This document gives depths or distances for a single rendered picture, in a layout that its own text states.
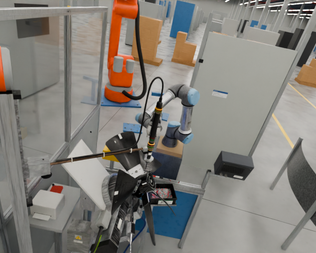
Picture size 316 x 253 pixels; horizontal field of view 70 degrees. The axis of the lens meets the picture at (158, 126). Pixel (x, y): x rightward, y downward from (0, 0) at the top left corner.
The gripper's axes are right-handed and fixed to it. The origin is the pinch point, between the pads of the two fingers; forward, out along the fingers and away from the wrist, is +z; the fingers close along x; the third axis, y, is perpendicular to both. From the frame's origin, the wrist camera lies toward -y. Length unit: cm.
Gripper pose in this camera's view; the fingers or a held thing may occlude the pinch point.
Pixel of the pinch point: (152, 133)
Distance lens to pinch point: 133.2
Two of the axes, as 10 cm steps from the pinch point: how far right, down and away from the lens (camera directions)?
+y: -2.0, 8.6, 4.7
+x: -9.8, -2.1, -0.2
